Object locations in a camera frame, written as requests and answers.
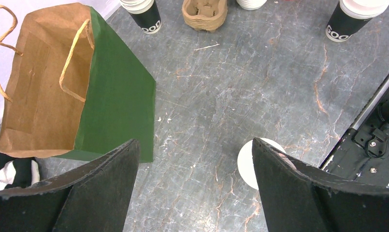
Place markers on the stack of paper cups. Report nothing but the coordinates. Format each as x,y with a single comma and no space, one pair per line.
145,13

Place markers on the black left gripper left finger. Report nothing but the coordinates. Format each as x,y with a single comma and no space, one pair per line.
93,197

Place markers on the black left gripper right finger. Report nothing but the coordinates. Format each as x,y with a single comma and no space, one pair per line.
298,197

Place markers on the single paper coffee cup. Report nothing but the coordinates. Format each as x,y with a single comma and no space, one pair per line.
341,25

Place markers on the brown cardboard cup carrier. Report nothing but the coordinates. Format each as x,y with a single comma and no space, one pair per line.
205,15

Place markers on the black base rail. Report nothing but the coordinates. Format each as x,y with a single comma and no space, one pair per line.
362,153

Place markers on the black white striped cloth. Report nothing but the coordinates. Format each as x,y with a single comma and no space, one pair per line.
18,172

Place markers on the green brown paper bag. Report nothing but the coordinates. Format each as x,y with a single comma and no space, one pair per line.
76,90

